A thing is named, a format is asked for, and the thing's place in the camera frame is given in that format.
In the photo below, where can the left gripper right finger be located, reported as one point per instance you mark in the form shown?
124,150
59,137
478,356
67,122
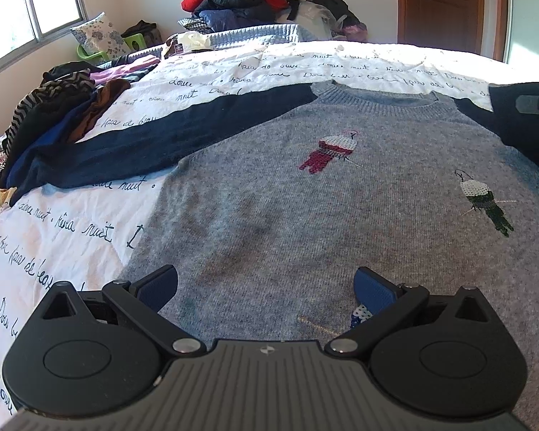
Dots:
390,305

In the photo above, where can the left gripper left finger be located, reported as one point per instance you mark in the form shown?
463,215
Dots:
139,303

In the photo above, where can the grey navy knit sweater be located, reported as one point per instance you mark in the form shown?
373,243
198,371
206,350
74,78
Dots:
78,365

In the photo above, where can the white script-print bedsheet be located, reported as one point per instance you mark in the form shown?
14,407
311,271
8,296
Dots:
85,233

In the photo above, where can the brown wooden door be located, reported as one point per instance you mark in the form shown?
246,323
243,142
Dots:
478,26

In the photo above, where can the blue folded garment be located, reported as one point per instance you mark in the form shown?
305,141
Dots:
46,124

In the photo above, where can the brown folded garment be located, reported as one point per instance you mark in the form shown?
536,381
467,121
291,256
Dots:
103,100

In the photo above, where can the purple garment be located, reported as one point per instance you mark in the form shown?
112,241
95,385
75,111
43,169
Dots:
120,72

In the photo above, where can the green plastic chair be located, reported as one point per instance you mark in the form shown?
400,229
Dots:
133,43

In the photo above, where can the floral print pillow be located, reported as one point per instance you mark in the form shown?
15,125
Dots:
97,35

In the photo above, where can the dark navy jacket pile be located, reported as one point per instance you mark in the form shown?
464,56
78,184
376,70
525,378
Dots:
223,15

